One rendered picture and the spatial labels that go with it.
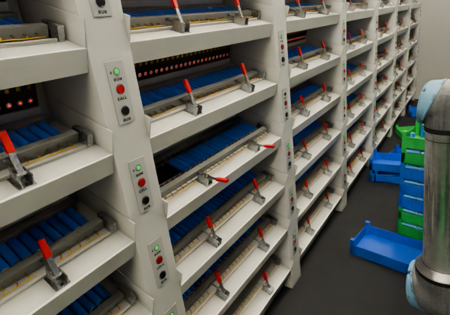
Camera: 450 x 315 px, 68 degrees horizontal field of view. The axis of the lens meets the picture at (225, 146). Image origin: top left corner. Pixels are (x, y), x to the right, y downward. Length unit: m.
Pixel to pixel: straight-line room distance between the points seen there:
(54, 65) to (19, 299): 0.40
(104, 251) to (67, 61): 0.38
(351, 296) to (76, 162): 1.27
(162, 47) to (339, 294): 1.25
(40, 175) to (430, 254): 1.05
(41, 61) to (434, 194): 0.99
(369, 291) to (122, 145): 1.26
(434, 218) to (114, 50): 0.94
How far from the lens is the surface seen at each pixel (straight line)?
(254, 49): 1.23
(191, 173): 0.93
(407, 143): 1.78
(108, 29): 0.69
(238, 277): 1.22
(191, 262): 0.98
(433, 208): 1.11
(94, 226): 0.78
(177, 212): 0.85
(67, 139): 0.71
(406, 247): 1.91
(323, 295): 1.60
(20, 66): 0.61
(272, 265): 1.53
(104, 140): 0.69
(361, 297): 1.62
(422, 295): 1.27
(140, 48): 0.73
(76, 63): 0.65
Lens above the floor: 1.11
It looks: 19 degrees down
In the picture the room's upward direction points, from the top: 7 degrees counter-clockwise
